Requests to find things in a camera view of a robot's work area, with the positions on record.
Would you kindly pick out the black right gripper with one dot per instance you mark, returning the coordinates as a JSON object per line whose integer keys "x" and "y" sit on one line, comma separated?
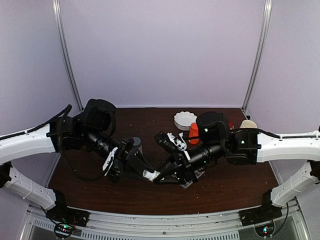
{"x": 186, "y": 168}

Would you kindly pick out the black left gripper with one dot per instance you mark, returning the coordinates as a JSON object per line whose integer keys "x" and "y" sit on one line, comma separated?
{"x": 120, "y": 164}

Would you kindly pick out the white pill bottle green label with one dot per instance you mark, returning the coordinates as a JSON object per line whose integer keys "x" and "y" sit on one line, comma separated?
{"x": 151, "y": 176}

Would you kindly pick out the grey capped pill bottle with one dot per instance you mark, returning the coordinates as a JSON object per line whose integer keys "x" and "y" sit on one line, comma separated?
{"x": 136, "y": 145}

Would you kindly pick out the clear plastic pill organizer box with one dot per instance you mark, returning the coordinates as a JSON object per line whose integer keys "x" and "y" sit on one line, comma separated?
{"x": 197, "y": 174}

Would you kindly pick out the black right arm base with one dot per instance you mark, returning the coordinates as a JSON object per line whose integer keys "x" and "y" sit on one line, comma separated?
{"x": 265, "y": 212}

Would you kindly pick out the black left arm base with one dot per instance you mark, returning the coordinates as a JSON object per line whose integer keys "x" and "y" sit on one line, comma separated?
{"x": 64, "y": 218}

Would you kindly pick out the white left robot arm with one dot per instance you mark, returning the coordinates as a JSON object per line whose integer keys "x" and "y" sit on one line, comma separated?
{"x": 57, "y": 135}

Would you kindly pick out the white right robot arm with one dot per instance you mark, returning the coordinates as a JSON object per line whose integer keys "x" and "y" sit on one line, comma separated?
{"x": 241, "y": 146}

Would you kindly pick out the orange pill bottle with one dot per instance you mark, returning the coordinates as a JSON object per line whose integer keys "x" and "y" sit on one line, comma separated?
{"x": 193, "y": 136}

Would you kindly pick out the white scalloped ceramic bowl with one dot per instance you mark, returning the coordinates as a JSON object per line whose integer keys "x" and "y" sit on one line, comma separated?
{"x": 184, "y": 119}

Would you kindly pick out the red floral plate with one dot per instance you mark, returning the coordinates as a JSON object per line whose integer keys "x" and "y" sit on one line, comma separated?
{"x": 231, "y": 125}

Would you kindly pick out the cream ribbed mug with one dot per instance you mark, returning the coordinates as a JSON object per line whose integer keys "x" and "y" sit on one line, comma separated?
{"x": 248, "y": 124}

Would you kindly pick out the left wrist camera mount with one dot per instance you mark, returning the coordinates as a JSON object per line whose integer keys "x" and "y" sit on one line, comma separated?
{"x": 109, "y": 161}

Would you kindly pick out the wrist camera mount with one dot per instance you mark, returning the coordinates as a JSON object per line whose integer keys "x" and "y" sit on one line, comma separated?
{"x": 176, "y": 146}
{"x": 109, "y": 161}

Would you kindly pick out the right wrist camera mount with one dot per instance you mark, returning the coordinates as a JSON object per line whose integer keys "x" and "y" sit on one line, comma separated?
{"x": 176, "y": 146}

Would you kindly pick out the aluminium front rail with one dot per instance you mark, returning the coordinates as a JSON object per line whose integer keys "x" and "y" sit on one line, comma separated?
{"x": 225, "y": 225}

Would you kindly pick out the left aluminium frame post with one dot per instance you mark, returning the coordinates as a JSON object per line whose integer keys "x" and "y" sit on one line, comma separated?
{"x": 65, "y": 53}

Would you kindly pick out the aluminium frame post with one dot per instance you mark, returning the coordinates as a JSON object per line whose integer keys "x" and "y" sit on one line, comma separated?
{"x": 264, "y": 30}
{"x": 65, "y": 53}

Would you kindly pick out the right aluminium frame post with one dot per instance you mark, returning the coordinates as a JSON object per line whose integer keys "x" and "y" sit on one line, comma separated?
{"x": 264, "y": 30}

